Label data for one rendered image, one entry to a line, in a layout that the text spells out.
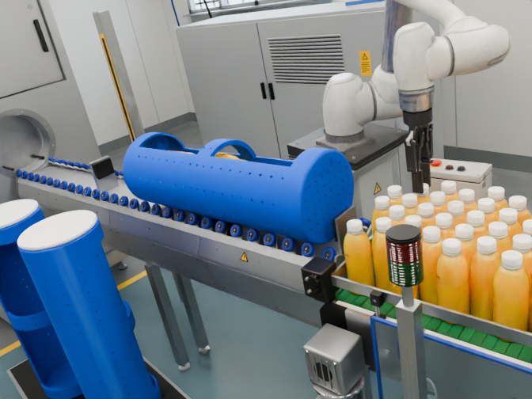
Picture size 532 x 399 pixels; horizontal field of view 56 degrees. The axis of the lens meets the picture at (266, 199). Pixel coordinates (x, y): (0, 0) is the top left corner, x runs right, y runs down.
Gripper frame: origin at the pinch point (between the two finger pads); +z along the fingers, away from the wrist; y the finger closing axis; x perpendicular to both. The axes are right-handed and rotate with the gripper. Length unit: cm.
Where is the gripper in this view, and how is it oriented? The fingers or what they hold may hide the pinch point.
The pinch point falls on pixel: (421, 178)
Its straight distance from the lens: 145.5
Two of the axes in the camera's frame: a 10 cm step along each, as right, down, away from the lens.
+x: 7.5, 1.4, -6.5
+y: -6.4, 4.2, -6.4
